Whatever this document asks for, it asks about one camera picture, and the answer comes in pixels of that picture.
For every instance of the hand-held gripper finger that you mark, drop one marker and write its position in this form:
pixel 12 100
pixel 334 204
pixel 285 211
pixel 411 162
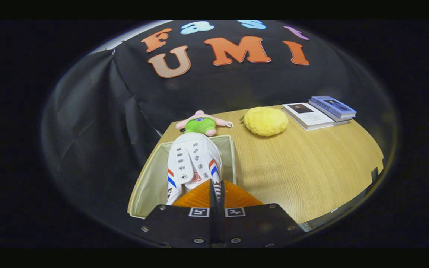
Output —
pixel 213 223
pixel 222 227

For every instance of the white canvas shoe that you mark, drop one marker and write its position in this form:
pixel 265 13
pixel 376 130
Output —
pixel 194 152

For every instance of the brown fabric storage box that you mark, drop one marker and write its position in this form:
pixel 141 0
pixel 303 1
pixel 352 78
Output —
pixel 151 182

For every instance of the pink and green plush toy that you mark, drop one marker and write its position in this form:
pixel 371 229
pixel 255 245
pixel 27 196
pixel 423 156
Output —
pixel 199 125

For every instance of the yellow plush ball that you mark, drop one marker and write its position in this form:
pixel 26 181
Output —
pixel 266 121

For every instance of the white book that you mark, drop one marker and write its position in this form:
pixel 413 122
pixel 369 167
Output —
pixel 309 116

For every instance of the black table clamp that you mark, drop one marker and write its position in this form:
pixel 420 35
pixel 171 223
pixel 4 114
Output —
pixel 374 175

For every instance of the blue book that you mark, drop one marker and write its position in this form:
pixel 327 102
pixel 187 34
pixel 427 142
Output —
pixel 331 106

